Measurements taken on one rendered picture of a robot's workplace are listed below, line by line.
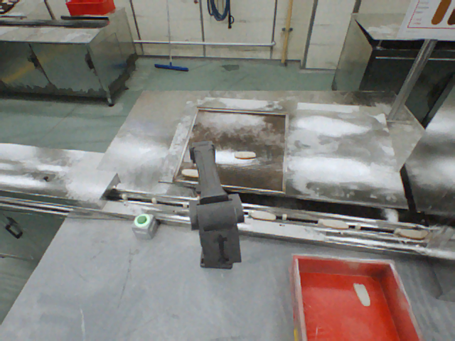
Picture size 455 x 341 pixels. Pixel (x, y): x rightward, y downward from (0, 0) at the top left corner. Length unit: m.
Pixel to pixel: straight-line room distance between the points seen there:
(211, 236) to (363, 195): 0.82
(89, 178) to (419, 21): 1.67
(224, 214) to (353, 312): 0.63
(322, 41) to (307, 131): 3.01
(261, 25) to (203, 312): 4.10
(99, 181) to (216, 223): 0.83
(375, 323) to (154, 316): 0.69
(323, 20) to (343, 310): 3.73
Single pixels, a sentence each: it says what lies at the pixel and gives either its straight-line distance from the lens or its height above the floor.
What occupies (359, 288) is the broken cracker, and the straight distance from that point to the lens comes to 1.04.
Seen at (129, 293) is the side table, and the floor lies 0.82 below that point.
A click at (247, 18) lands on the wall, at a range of 4.50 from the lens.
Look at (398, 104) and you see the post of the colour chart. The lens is 1.83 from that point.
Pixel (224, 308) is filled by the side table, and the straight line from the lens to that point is 0.95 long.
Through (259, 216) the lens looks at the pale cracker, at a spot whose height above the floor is 0.86.
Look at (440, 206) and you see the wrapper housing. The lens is 1.13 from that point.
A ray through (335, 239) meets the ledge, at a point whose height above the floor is 0.86.
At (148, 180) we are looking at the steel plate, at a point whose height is 0.82.
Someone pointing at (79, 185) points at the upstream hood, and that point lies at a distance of 1.28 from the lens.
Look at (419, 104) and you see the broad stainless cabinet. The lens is 2.89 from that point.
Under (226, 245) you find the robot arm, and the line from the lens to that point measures 0.53.
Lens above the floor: 1.72
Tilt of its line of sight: 46 degrees down
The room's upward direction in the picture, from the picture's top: 3 degrees counter-clockwise
